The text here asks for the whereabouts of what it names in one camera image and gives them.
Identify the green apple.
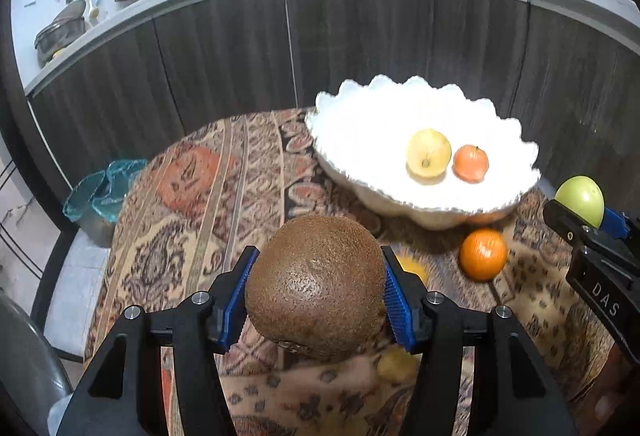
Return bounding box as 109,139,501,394
555,176,605,227

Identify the yellow lemon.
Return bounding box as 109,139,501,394
407,129,453,179

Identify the dark wood kitchen cabinet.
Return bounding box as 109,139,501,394
25,0,640,201

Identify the brown kiwi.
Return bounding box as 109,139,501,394
245,216,388,361

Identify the small yellowish fruit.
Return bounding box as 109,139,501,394
376,347,420,384

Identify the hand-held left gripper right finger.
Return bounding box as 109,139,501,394
380,245,581,436

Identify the patterned tablecloth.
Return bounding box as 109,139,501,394
82,108,621,436

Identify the orange tangerine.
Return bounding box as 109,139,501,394
460,229,508,281

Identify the white scalloped bowl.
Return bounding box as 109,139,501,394
305,74,542,231

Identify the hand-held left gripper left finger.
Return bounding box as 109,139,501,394
55,246,261,436

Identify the person's right hand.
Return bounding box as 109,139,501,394
592,366,640,436

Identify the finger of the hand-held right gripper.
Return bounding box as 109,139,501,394
602,208,640,243
543,200,640,267

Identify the grey chair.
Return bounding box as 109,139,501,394
0,288,73,436

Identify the small tangerine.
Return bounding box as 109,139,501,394
453,145,490,181

